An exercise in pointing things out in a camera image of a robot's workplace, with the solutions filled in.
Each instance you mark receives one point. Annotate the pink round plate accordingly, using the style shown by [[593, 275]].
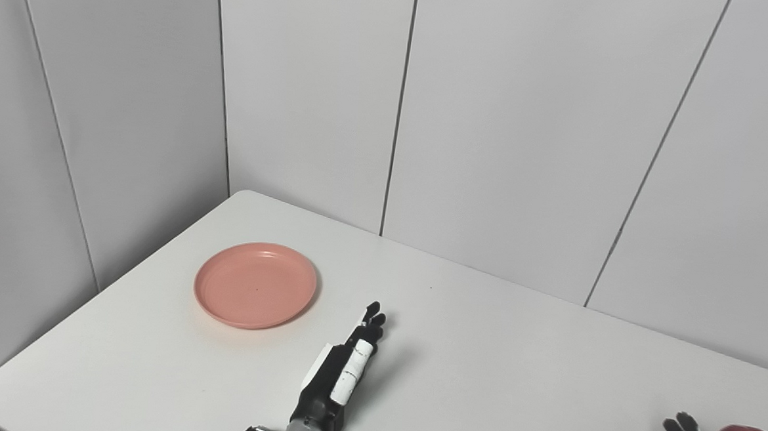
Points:
[[255, 285]]

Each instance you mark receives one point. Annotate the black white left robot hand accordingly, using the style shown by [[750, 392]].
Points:
[[343, 374]]

